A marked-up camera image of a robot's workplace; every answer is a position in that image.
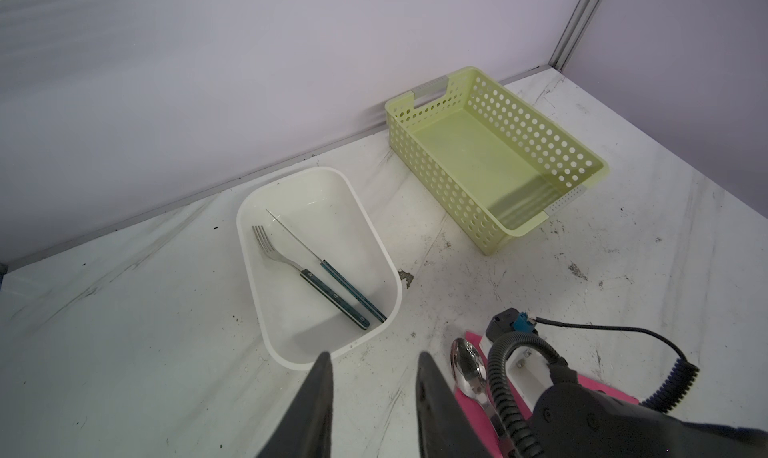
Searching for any white plastic tray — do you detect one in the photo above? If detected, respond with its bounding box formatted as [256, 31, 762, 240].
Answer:
[236, 167, 402, 370]

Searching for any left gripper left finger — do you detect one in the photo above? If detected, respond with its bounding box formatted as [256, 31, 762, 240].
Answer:
[258, 352, 334, 458]

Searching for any green perforated plastic basket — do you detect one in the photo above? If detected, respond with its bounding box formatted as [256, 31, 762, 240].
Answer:
[385, 66, 609, 255]

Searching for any fork with teal handle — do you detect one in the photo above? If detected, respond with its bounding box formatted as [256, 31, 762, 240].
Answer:
[252, 225, 370, 330]

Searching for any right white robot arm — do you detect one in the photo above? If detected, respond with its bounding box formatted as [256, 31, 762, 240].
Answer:
[487, 332, 767, 457]

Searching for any spoon with teal handle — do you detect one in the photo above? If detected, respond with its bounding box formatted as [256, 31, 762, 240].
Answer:
[450, 337, 516, 457]

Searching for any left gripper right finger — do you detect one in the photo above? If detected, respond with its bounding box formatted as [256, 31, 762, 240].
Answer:
[415, 351, 490, 457]

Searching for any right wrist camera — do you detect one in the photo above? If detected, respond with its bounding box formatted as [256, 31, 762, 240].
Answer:
[484, 307, 556, 411]

